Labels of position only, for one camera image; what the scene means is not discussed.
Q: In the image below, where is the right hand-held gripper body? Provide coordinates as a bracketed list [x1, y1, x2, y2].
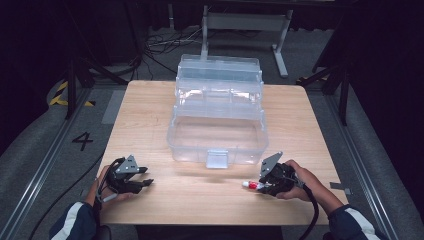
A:
[258, 151, 306, 197]

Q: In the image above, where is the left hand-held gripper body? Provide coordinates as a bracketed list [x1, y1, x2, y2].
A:
[105, 154, 143, 195]

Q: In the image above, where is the white and red tube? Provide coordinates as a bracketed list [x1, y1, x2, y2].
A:
[242, 180, 273, 191]

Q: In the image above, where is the clear plastic storage box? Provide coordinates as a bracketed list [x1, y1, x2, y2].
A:
[166, 53, 270, 170]

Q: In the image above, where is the person's left hand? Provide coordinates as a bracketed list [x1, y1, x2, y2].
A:
[87, 164, 136, 210]

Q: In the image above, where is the person's right hand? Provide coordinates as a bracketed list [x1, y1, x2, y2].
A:
[275, 159, 323, 203]

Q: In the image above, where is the grey tape piece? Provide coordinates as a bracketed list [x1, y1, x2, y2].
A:
[329, 181, 353, 196]

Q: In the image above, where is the black metal stand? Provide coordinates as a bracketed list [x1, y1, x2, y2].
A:
[64, 55, 130, 121]
[295, 62, 352, 127]

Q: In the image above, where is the yellow and black floor tape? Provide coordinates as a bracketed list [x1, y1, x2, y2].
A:
[48, 80, 97, 108]

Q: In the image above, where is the grey metal stand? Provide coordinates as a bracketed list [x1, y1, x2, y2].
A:
[199, 4, 294, 79]

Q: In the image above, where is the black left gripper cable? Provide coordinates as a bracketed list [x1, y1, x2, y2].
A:
[94, 157, 125, 231]

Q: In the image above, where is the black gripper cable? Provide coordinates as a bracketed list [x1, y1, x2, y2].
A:
[289, 176, 320, 240]
[94, 157, 125, 231]

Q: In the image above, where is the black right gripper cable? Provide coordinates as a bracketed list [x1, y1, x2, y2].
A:
[289, 176, 320, 240]

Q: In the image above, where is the black floor cable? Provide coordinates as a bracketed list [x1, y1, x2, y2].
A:
[28, 151, 106, 240]

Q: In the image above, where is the grey metal floor rail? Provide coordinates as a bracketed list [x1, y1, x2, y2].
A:
[324, 93, 403, 240]
[0, 85, 95, 240]

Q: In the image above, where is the bundle of black floor cables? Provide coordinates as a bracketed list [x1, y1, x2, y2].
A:
[143, 26, 204, 69]

